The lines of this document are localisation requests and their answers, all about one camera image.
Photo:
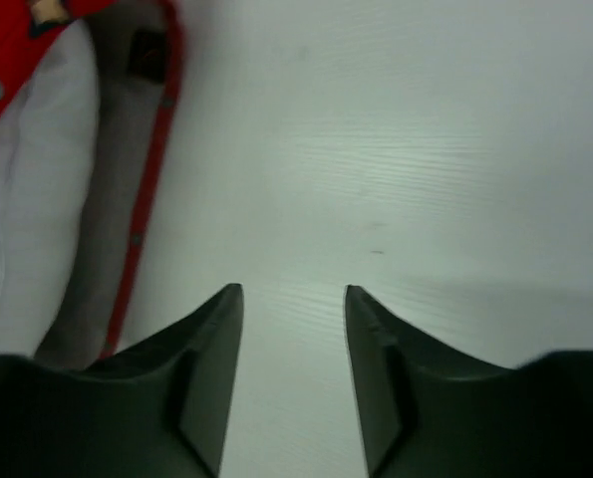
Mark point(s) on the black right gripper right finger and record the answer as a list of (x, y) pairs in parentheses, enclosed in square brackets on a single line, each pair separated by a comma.
[(429, 410)]

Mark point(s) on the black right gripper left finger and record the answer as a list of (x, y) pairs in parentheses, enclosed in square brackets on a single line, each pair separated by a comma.
[(157, 409)]

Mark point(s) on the red printed pillowcase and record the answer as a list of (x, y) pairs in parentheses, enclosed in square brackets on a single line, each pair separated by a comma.
[(88, 91)]

